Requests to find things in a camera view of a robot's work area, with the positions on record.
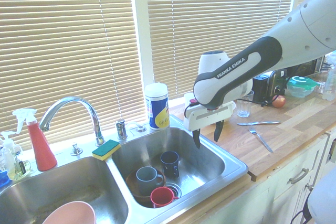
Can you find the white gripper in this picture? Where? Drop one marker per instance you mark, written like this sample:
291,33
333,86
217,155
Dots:
207,117

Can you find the silver metal fork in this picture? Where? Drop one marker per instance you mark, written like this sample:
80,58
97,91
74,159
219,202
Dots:
258,136

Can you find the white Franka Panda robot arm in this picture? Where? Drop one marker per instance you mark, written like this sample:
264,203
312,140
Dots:
236,77

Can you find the stainless steel double sink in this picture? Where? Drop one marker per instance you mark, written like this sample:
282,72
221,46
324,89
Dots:
210,155

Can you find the metal sink drain strainer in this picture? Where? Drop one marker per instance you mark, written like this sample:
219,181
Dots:
175,188

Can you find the white sink deck cap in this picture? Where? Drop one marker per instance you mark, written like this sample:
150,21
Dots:
140,128

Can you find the chrome sink side sprayer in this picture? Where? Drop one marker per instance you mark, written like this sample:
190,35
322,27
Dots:
121,129

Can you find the clear drinking glass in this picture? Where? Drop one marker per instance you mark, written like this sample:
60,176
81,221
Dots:
244,107

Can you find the navy blue mug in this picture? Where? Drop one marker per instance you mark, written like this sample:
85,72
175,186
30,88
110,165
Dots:
170,166

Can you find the silver metal table knife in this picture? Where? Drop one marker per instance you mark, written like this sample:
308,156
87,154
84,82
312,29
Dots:
258,123

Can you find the Lysol wipes canister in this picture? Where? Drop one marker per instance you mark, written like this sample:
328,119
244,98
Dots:
157,108

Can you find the grey ceramic mug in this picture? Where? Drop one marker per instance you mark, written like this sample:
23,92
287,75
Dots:
147,182

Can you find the red apple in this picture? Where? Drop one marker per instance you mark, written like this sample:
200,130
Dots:
278,101

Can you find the red mug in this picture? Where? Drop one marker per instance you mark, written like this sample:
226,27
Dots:
161,199

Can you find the black silver toaster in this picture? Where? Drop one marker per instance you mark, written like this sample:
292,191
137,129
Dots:
273,82

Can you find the brown wooden bowl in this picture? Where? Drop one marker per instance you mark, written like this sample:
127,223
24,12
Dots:
131,184

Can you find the cream kitchen cabinet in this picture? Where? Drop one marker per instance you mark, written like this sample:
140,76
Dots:
275,197

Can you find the yellow green sponge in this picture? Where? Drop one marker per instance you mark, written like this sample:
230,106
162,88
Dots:
105,150

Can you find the clear container with green lid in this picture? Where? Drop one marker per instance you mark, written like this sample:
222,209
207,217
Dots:
300,86

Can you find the black microwave oven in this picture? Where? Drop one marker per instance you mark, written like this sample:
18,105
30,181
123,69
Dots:
307,66

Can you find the chrome curved faucet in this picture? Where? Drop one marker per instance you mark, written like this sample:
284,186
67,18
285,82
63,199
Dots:
89,106

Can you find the clear plastic water bottle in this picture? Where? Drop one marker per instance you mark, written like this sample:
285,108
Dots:
330,85

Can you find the pink plastic bowl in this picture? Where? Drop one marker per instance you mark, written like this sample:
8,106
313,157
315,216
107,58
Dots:
71,213

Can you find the red spray bottle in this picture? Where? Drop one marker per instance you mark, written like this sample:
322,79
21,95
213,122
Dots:
42,150

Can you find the clear hand soap pump bottle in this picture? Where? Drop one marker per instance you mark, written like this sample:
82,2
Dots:
15,171

